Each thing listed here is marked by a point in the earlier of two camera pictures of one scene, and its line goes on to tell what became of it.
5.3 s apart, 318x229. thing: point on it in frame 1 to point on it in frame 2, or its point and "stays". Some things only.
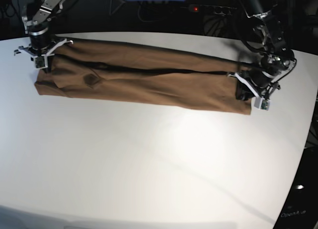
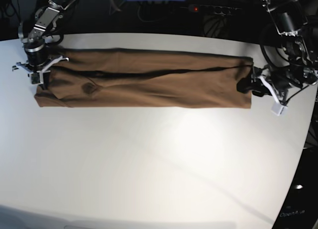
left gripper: x=41 y=44 to x=39 y=63
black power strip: x=211 y=9 stays
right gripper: x=261 y=82 to x=277 y=84
